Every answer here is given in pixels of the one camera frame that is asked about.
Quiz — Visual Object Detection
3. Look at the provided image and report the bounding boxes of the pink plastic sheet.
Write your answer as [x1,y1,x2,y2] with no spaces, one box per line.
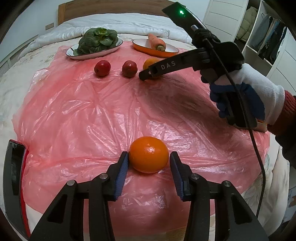
[11,39,271,235]

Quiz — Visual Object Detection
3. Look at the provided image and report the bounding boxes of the person's right hand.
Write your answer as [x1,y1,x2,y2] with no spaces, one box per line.
[209,64,285,126]

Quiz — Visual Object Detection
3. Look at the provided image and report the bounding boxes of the white wardrobe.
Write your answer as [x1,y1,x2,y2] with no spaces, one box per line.
[203,0,296,80]

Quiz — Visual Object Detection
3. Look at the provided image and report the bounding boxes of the red plum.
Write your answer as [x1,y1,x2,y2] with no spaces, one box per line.
[94,60,111,77]
[122,60,138,78]

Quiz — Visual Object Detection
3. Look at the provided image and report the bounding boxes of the hanging dark clothes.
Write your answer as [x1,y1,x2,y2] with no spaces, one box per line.
[251,16,287,61]

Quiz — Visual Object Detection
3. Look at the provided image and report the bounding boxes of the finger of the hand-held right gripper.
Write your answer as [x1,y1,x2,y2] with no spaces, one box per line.
[139,47,211,81]

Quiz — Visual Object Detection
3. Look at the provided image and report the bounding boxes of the smartphone with red case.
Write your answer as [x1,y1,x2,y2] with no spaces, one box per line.
[3,139,32,240]

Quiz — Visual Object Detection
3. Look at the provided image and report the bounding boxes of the orange dish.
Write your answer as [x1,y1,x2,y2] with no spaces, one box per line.
[132,38,180,58]

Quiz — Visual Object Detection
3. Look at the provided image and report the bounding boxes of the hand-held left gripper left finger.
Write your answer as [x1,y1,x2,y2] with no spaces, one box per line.
[29,151,129,241]

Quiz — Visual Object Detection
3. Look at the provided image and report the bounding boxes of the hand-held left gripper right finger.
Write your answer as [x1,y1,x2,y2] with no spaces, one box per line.
[169,152,270,241]

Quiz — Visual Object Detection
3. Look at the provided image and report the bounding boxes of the orange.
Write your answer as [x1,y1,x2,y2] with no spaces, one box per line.
[142,58,164,80]
[128,136,169,174]

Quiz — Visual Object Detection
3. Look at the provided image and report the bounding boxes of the person's right forearm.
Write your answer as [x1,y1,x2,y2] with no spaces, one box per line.
[266,90,296,168]

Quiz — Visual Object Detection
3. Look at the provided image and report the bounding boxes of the white louvered radiator cover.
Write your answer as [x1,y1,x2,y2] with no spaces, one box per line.
[0,35,39,77]

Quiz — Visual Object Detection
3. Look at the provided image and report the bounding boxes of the wooden headboard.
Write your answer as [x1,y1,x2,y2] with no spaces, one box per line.
[58,0,173,26]

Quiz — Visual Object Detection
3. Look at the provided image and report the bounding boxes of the beige jacket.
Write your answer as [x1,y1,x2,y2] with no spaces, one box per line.
[237,6,258,41]

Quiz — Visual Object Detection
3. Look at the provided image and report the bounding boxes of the green leafy vegetable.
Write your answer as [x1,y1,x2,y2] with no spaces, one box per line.
[73,27,118,56]

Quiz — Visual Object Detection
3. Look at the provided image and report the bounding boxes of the carrot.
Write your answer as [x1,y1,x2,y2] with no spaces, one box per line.
[148,34,167,52]

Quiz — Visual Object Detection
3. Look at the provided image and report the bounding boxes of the white duvet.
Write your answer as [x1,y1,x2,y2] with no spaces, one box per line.
[18,11,194,61]

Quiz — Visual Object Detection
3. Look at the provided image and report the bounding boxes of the black cable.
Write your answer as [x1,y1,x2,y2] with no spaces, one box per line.
[191,24,267,218]

